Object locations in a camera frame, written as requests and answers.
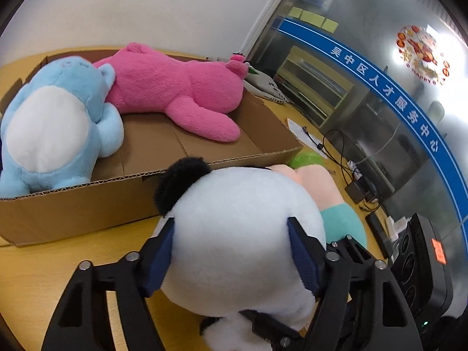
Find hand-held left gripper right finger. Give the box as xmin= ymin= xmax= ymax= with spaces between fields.
xmin=288 ymin=217 xmax=424 ymax=351

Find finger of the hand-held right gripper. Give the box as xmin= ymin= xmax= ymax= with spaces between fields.
xmin=326 ymin=235 xmax=376 ymax=267
xmin=239 ymin=308 xmax=310 ymax=351

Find pastel pink teal plush toy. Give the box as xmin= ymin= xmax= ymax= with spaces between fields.
xmin=272 ymin=152 xmax=368 ymax=249

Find black flat device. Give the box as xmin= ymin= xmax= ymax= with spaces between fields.
xmin=366 ymin=211 xmax=390 ymax=261

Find white printed cloth bag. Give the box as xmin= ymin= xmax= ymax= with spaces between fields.
xmin=243 ymin=64 xmax=290 ymax=105

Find white panda plush toy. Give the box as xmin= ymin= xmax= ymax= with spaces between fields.
xmin=154 ymin=156 xmax=328 ymax=351

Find pink plush bear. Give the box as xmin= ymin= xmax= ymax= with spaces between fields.
xmin=93 ymin=43 xmax=253 ymax=143

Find black looped cable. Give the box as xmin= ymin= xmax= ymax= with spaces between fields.
xmin=322 ymin=129 xmax=366 ymax=191

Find black power adapter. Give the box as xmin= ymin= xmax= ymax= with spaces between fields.
xmin=345 ymin=176 xmax=383 ymax=204

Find small white box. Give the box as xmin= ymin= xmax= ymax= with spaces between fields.
xmin=384 ymin=216 xmax=411 ymax=235

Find white paper sheet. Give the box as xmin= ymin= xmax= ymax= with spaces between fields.
xmin=287 ymin=117 xmax=327 ymax=151

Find brown cardboard box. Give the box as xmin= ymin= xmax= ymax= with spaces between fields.
xmin=0 ymin=46 xmax=303 ymax=248

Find blue and white plush toy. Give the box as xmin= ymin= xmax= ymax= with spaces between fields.
xmin=0 ymin=56 xmax=125 ymax=199

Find wooden shelf cabinet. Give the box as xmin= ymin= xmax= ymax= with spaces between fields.
xmin=274 ymin=44 xmax=356 ymax=129

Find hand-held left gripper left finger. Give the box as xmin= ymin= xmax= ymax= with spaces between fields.
xmin=42 ymin=217 xmax=177 ymax=351

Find blue banner strip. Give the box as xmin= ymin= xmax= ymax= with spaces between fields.
xmin=279 ymin=16 xmax=468 ymax=200

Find short black cable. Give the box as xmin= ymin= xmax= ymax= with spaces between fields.
xmin=303 ymin=126 xmax=324 ymax=150

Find red round window decal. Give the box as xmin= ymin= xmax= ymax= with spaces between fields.
xmin=396 ymin=24 xmax=451 ymax=85

